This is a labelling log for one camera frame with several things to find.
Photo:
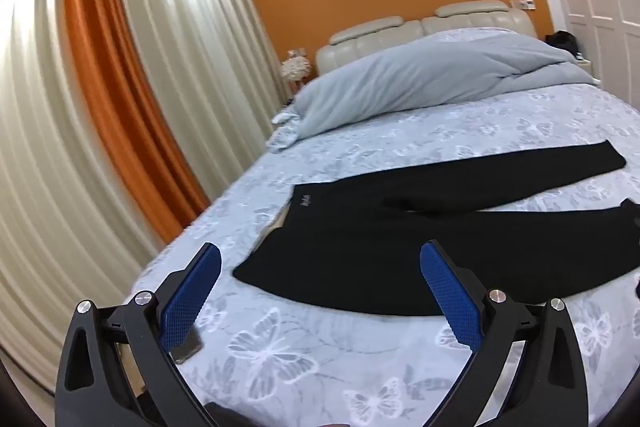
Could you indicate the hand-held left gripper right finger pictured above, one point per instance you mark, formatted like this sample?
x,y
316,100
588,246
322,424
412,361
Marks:
x,y
450,297

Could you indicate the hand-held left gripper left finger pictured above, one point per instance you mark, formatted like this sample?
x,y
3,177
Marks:
x,y
192,287

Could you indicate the black pants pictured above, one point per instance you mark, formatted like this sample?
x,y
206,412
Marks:
x,y
350,247

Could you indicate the butterfly print bed sheet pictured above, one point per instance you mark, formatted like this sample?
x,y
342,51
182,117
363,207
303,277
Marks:
x,y
300,357

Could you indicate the beige curtain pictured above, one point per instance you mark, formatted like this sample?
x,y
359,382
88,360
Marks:
x,y
50,167
200,37

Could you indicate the orange curtain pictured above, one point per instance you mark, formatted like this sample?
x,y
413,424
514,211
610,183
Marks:
x,y
120,82

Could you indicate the grey duvet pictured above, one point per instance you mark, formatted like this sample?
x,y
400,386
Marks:
x,y
425,72

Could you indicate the white flower decoration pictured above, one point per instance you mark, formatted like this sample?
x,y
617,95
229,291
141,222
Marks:
x,y
296,68

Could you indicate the white nightstand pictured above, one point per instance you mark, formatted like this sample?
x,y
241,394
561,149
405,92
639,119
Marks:
x,y
586,66

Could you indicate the cream leather headboard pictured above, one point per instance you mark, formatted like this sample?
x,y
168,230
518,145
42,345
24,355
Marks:
x,y
375,34

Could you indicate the black bag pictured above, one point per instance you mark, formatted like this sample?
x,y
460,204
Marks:
x,y
561,42

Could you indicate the white wall switch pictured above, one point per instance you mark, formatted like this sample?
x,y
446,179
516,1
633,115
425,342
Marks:
x,y
521,4

